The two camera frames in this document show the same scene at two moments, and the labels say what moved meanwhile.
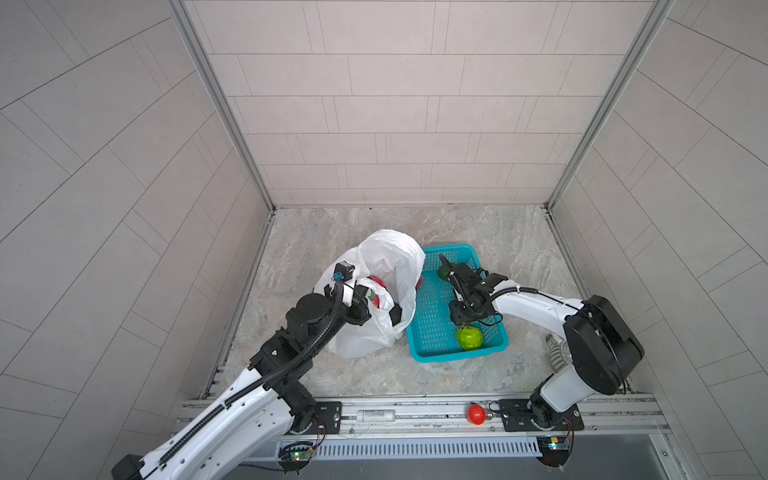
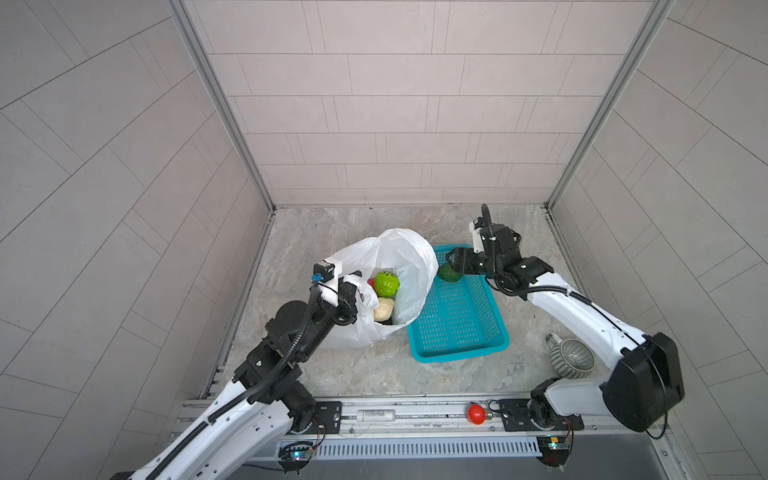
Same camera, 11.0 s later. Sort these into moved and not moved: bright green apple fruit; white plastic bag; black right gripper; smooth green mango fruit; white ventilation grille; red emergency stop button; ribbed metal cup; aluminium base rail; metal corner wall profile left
Moved: black right gripper; white plastic bag; bright green apple fruit
Not moved: white ventilation grille; red emergency stop button; smooth green mango fruit; aluminium base rail; ribbed metal cup; metal corner wall profile left
